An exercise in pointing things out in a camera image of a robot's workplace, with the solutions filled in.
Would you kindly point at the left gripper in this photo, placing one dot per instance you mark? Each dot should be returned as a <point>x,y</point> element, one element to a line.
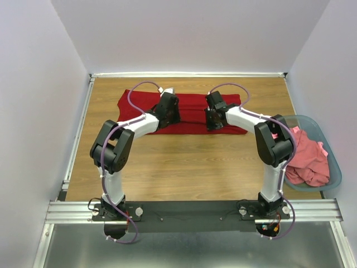
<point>177,118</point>

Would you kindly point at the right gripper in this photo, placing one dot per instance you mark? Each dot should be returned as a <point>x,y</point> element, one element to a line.
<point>210,126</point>

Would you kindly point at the dark red t-shirt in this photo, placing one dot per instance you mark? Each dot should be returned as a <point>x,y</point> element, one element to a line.
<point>191,109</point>

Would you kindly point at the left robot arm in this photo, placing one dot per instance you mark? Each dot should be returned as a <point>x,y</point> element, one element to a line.
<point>111,148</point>

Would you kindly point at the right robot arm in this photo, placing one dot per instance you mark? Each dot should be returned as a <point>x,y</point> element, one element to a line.
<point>275,142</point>

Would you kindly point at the pink t-shirt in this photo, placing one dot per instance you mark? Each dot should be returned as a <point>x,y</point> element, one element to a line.
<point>310,164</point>

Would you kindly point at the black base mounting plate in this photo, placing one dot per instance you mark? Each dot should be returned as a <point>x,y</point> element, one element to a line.
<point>187,216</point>

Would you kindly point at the translucent blue laundry basket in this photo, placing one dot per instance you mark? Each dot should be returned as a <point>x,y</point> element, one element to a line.
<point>314,133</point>

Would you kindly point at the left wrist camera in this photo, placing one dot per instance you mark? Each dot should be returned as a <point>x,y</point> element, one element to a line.
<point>167,90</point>

